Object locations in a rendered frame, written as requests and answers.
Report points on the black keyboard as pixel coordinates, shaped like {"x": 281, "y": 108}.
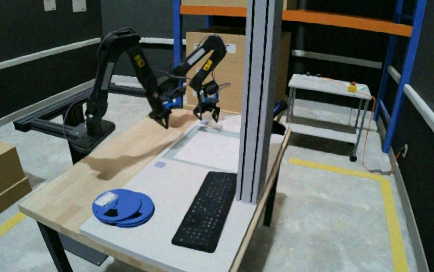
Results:
{"x": 203, "y": 223}

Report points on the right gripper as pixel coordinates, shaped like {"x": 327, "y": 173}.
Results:
{"x": 159, "y": 111}

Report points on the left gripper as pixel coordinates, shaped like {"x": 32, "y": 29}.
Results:
{"x": 202, "y": 107}

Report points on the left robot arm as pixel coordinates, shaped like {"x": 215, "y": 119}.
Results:
{"x": 214, "y": 43}

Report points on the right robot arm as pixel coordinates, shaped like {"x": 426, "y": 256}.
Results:
{"x": 97, "y": 102}

